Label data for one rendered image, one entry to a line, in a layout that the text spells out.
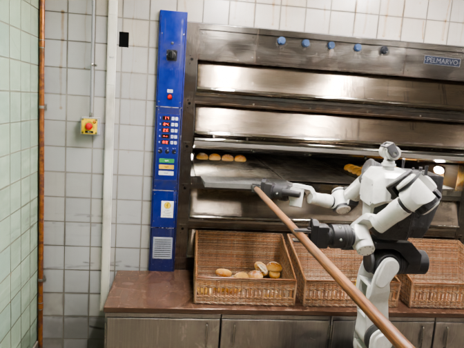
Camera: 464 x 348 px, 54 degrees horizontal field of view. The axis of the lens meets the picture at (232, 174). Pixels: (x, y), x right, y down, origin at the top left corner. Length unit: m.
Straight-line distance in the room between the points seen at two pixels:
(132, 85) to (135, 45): 0.23
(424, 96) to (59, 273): 2.55
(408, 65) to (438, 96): 0.28
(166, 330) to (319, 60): 1.80
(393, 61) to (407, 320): 1.56
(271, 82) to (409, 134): 0.96
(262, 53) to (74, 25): 1.10
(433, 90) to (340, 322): 1.57
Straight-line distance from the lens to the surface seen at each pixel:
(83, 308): 3.14
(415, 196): 1.66
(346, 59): 3.00
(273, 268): 2.87
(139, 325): 2.54
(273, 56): 2.87
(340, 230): 1.70
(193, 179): 2.83
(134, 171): 2.84
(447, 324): 2.96
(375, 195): 2.06
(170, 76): 2.77
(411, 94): 3.14
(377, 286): 2.21
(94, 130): 2.77
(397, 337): 1.05
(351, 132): 2.99
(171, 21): 2.80
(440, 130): 3.27
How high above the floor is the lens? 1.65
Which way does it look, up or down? 9 degrees down
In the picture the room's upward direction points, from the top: 4 degrees clockwise
